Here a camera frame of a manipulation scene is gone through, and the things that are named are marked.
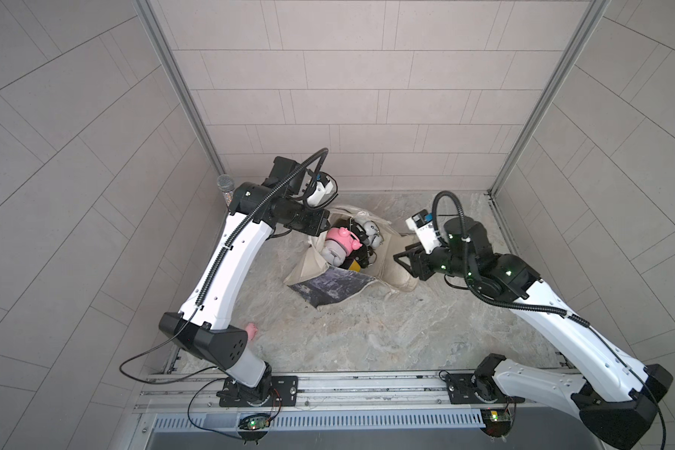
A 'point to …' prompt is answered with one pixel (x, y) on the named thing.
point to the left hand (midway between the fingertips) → (334, 222)
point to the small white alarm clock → (333, 252)
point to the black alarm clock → (360, 255)
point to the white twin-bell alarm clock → (375, 237)
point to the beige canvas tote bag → (316, 281)
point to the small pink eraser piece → (251, 330)
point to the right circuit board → (498, 422)
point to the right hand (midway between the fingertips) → (399, 255)
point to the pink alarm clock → (345, 237)
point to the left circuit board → (256, 421)
